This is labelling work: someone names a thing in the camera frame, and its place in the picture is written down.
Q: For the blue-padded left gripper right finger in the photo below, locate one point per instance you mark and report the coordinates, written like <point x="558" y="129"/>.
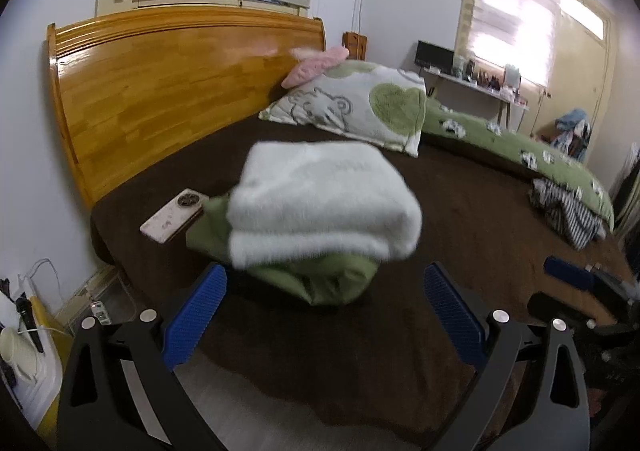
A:
<point x="550" y="410"/>

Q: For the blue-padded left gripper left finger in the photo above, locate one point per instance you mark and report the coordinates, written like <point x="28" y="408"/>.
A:
<point x="97" y="410"/>

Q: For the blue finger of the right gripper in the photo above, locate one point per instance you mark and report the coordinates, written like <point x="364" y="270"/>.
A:
<point x="567" y="270"/>

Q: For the white fuzzy cardigan black trim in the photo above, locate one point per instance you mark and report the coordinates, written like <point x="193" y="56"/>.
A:
<point x="297" y="200"/>

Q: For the hanging dark clothes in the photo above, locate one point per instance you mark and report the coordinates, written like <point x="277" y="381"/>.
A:
<point x="626" y="196"/>

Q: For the blue clothes pile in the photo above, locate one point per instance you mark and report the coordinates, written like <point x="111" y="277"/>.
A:
<point x="574" y="132"/>

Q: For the grey striped garment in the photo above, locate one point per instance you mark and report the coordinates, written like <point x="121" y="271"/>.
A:
<point x="565" y="214"/>

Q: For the green cow-print duvet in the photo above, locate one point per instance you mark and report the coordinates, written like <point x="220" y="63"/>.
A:
<point x="531" y="156"/>

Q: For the folded green garment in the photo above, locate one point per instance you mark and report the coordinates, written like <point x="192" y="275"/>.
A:
<point x="333" y="279"/>

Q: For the white desk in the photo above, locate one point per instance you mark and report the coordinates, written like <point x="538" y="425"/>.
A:
<point x="464" y="97"/>

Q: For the vanity mirror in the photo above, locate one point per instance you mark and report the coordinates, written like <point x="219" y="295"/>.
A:
<point x="512" y="77"/>

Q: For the white phone on bed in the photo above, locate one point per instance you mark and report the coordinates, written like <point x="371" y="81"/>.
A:
<point x="173" y="216"/>

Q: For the cream door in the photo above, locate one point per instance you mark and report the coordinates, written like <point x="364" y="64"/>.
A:
<point x="581" y="72"/>

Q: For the white pillow green heart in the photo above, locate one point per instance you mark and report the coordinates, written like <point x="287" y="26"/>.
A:
<point x="361" y="101"/>

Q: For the black monitor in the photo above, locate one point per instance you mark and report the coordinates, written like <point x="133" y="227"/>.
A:
<point x="432" y="56"/>

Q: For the window roller blind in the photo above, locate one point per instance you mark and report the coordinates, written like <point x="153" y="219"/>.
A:
<point x="520" y="33"/>

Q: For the wooden chair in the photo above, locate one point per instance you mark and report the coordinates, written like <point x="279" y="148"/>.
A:
<point x="356" y="44"/>

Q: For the pink pillow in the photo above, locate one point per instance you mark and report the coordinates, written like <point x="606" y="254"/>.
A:
<point x="312" y="63"/>

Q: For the wooden headboard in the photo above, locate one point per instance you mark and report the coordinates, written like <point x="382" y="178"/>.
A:
<point x="131" y="88"/>

